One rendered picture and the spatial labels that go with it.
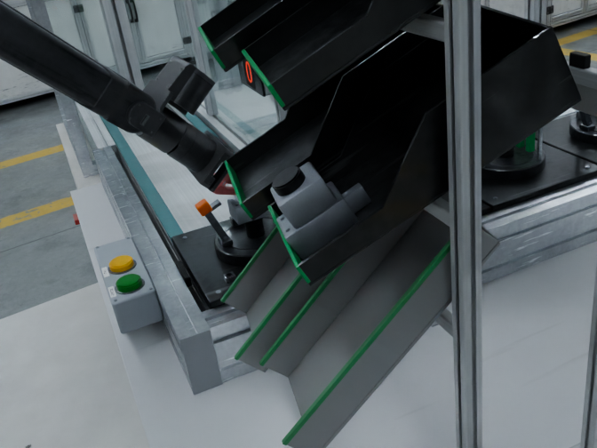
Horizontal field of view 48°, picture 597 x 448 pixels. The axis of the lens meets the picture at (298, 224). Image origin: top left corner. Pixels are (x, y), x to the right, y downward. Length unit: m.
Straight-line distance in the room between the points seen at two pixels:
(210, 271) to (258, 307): 0.20
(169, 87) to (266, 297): 0.32
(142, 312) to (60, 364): 0.16
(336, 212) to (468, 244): 0.12
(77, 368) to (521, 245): 0.75
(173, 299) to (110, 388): 0.16
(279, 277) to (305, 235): 0.28
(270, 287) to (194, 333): 0.14
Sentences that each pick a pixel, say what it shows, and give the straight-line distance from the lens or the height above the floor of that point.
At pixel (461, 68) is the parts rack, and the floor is 1.36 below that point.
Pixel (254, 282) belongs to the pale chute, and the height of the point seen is 1.04.
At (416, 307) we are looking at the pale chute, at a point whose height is 1.14.
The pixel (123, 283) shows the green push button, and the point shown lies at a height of 0.97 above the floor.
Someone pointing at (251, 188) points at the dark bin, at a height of 1.20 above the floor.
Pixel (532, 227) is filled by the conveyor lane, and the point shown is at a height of 0.93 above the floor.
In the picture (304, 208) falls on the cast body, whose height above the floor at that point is 1.24.
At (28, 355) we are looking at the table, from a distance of 1.22.
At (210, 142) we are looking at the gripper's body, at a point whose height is 1.17.
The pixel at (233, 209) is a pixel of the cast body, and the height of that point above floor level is 1.05.
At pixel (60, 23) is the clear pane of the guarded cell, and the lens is 2.30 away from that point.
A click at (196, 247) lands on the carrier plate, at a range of 1.15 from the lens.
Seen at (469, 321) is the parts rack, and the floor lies 1.13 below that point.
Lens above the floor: 1.51
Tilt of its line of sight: 28 degrees down
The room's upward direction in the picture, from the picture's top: 8 degrees counter-clockwise
